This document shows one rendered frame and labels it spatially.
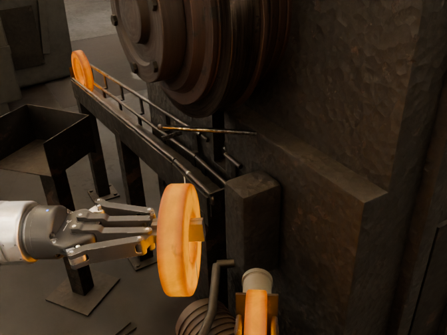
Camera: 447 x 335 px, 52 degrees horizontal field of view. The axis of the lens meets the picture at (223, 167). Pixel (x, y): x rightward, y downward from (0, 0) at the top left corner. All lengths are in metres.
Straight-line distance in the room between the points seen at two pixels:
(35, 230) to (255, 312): 0.33
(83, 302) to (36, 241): 1.22
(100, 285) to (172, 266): 1.34
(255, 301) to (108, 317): 1.13
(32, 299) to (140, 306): 0.42
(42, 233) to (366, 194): 0.51
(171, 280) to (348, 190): 0.36
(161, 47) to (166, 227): 0.40
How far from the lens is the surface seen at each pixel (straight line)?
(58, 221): 0.67
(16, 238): 0.67
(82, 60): 2.05
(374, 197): 0.81
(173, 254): 0.57
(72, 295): 1.91
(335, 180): 0.83
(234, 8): 0.79
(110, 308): 1.83
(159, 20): 0.85
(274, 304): 0.83
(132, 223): 0.65
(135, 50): 1.03
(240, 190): 0.92
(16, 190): 2.64
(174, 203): 0.58
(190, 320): 1.05
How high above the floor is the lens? 1.32
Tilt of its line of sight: 31 degrees down
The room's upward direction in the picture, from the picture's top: 2 degrees counter-clockwise
